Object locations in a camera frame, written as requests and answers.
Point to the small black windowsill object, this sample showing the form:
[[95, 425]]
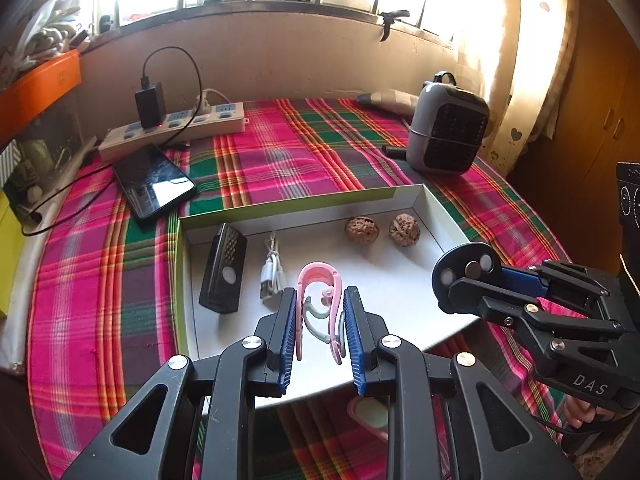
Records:
[[104, 23]]

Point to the person's right hand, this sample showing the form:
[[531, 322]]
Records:
[[582, 415]]

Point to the white power strip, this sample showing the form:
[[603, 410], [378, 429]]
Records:
[[200, 122]]

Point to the wooden cabinet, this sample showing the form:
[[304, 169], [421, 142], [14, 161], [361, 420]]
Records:
[[590, 125]]

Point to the black charger adapter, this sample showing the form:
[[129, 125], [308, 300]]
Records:
[[150, 105]]

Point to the orange storage box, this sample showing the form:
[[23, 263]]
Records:
[[40, 82]]

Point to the brown walnut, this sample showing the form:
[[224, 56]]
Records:
[[359, 231], [404, 230]]

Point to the black rectangular device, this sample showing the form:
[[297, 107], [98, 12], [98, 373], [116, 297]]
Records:
[[225, 270]]

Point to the green white cardboard box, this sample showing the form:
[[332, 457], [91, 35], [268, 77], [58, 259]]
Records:
[[390, 280]]

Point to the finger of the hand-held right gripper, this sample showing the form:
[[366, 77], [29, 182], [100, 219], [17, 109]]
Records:
[[522, 280], [500, 307]]

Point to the pile of plastic bags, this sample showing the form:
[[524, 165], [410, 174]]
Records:
[[35, 35]]

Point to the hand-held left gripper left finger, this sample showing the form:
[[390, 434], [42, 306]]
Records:
[[286, 340]]

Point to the heart print curtain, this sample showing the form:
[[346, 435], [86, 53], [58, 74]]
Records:
[[530, 60]]

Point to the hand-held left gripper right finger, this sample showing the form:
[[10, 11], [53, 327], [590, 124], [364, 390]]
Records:
[[356, 340]]

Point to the black smartphone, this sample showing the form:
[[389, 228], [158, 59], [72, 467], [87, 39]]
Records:
[[155, 185]]

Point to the small grey space heater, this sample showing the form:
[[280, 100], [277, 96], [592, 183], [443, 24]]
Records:
[[445, 127]]

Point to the plaid tablecloth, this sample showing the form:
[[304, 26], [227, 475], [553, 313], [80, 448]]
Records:
[[300, 160]]

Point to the yellow-green box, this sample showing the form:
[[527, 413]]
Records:
[[5, 260]]

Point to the grey folded cloth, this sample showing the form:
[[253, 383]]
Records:
[[390, 100]]

